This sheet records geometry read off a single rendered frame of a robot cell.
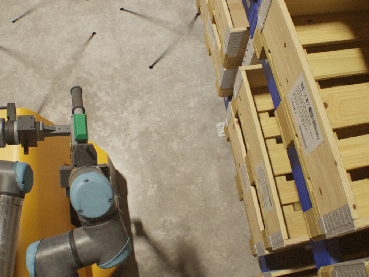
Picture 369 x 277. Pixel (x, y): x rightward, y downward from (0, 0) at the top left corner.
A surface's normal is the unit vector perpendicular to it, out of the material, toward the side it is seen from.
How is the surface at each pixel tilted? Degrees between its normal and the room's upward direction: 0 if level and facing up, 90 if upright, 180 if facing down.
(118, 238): 47
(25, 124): 16
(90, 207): 28
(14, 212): 56
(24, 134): 90
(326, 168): 90
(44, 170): 74
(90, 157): 33
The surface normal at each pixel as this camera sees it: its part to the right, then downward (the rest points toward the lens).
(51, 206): 0.95, -0.25
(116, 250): 0.47, 0.05
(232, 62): 0.16, 0.92
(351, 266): -0.99, 0.15
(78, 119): 0.29, -0.40
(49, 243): -0.15, -0.77
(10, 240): 0.83, -0.10
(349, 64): 0.01, -0.37
